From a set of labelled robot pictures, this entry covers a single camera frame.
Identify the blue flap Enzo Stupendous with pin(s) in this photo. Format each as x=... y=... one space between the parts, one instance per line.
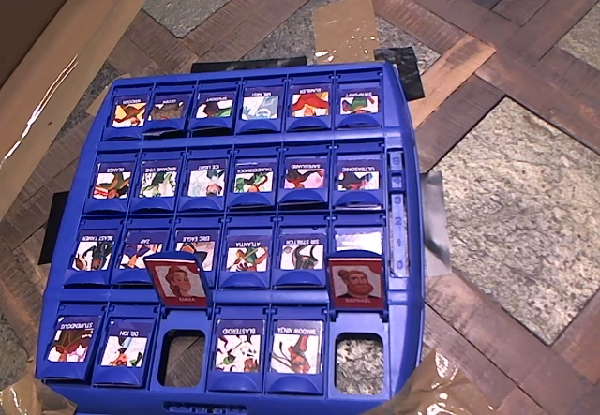
x=72 y=340

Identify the blue flap Safeguard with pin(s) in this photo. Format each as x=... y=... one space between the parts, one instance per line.
x=304 y=177

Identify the blue flap Thundershock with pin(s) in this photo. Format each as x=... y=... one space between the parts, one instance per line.
x=253 y=180

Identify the blue flap Ultrasonic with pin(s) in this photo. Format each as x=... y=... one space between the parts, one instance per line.
x=358 y=178

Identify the blue flap Sir Stretch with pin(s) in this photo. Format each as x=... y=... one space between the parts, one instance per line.
x=302 y=256

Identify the blue flap glossy blank card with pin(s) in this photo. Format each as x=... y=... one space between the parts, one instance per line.
x=358 y=241

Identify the blue flap Atlantia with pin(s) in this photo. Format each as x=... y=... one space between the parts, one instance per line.
x=246 y=256

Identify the blue flap Rumbler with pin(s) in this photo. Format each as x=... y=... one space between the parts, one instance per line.
x=309 y=103

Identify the blue flap Mr Frost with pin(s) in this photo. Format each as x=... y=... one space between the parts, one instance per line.
x=260 y=106

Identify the blue flap Ice Light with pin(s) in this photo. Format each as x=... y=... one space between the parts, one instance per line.
x=206 y=181

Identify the blue flap Swapshift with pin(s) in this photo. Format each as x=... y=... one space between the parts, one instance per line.
x=358 y=103

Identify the blue flap Eric Eagle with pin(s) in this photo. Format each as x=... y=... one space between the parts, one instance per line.
x=201 y=239

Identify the blue flap red Raphael card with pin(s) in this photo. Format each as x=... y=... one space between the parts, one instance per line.
x=358 y=284

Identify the blue flap dark green figure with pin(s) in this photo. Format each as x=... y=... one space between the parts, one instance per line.
x=213 y=108

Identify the black tape piece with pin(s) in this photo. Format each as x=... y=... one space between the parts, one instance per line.
x=244 y=64
x=405 y=70
x=52 y=232

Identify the glossy dark tape piece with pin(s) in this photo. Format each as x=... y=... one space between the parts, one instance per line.
x=436 y=218

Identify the blue flap Madame Vine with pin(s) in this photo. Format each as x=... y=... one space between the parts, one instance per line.
x=158 y=182

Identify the blue Guess Who game board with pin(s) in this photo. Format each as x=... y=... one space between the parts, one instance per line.
x=398 y=302

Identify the blue flap red Emma card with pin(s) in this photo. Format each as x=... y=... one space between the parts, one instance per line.
x=180 y=281

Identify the blue flap Gecko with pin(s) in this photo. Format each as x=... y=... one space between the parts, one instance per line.
x=166 y=110

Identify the blue flap Shadow Ninja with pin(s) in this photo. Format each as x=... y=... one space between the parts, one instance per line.
x=296 y=347

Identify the blue flap Blasteroid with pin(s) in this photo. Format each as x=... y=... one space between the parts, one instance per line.
x=238 y=347

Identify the brown packing tape patch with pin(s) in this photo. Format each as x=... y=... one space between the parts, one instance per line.
x=344 y=26

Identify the blue flap Zap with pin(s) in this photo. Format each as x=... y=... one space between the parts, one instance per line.
x=136 y=246

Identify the blue flap yellow red figure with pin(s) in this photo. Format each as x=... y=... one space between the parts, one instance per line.
x=129 y=113

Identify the blue flap Glance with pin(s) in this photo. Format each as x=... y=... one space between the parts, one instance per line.
x=111 y=183

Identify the blue flap Beast Tamer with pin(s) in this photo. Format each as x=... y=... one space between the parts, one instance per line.
x=94 y=251

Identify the blue flap Dr Ion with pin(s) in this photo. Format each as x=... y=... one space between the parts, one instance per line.
x=125 y=345

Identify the crumpled brown packing tape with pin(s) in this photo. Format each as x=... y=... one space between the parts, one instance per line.
x=28 y=398
x=436 y=391

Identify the brown cardboard wall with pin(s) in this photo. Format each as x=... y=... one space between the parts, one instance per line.
x=28 y=3

